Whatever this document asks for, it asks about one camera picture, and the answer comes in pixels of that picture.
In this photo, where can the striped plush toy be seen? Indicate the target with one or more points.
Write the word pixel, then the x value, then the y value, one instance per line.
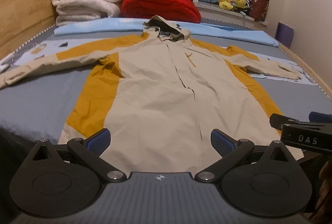
pixel 248 7

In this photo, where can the dark red cushion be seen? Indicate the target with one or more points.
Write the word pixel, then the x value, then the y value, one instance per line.
pixel 260 5

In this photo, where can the yellow round plush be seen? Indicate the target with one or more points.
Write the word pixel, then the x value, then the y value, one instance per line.
pixel 239 1

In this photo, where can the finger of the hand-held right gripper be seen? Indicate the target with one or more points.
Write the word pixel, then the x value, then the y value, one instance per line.
pixel 320 117
pixel 280 120

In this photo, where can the cream fleece blanket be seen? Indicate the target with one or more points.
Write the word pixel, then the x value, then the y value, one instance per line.
pixel 83 0

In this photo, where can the beige and mustard hooded jacket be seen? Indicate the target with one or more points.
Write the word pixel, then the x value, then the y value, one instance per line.
pixel 155 89

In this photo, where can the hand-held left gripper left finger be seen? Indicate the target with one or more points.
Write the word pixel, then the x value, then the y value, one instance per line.
pixel 99 139

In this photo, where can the wooden bed frame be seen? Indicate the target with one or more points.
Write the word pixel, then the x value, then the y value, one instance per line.
pixel 26 5

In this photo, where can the light blue sheet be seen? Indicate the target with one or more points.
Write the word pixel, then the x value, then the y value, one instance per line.
pixel 103 25

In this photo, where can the window sill ledge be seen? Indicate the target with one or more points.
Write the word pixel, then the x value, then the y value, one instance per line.
pixel 220 15

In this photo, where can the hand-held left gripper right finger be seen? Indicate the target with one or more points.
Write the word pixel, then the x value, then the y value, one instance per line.
pixel 220 141

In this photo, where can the grey printed duvet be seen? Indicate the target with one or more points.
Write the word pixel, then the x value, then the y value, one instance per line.
pixel 39 99

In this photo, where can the person's right forearm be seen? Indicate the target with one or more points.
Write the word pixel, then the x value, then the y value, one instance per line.
pixel 325 187

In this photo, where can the red fleece blanket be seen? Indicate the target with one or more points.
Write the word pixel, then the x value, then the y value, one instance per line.
pixel 155 4

